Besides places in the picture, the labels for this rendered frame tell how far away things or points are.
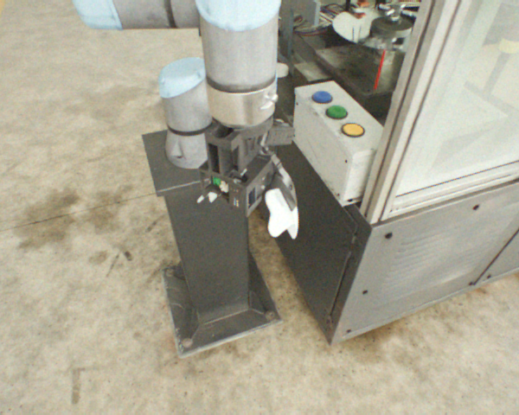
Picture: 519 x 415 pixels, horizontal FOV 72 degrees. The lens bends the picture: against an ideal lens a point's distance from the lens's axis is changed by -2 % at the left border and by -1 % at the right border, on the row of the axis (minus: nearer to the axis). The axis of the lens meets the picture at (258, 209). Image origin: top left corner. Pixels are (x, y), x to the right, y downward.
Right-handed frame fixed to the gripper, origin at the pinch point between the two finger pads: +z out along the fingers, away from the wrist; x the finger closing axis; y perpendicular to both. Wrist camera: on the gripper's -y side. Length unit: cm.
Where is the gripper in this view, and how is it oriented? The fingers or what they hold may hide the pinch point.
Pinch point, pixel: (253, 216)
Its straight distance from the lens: 57.3
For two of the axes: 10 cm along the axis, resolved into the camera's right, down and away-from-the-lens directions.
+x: 8.6, 3.7, -3.5
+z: 0.0, 6.8, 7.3
